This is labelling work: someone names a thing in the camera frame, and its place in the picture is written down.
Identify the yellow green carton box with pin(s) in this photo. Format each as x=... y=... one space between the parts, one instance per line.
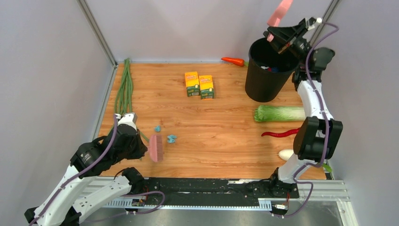
x=207 y=90
x=192 y=84

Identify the pink plastic dustpan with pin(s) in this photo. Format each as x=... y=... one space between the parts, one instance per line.
x=279 y=13

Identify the orange carrot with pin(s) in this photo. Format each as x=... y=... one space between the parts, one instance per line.
x=236 y=61

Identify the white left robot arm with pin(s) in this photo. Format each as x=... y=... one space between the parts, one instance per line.
x=66 y=206

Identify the white radish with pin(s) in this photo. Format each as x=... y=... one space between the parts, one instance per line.
x=285 y=154

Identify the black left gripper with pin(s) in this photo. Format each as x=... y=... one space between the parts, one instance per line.
x=141 y=149

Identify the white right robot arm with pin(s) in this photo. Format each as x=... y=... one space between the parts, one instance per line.
x=318 y=136

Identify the green long beans bunch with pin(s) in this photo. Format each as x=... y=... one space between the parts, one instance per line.
x=121 y=98

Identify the green white napa cabbage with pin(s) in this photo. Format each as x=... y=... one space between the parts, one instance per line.
x=279 y=113

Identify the pink hand brush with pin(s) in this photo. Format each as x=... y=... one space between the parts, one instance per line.
x=155 y=148

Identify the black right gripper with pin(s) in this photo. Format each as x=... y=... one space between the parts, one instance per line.
x=285 y=37

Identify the black trash bin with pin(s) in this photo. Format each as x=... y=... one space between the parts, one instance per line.
x=267 y=71

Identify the red chili pepper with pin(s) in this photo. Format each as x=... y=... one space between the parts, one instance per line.
x=282 y=134

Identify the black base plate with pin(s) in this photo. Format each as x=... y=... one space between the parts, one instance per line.
x=210 y=192

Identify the blue paper scrap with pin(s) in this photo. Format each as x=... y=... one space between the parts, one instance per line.
x=157 y=128
x=171 y=139

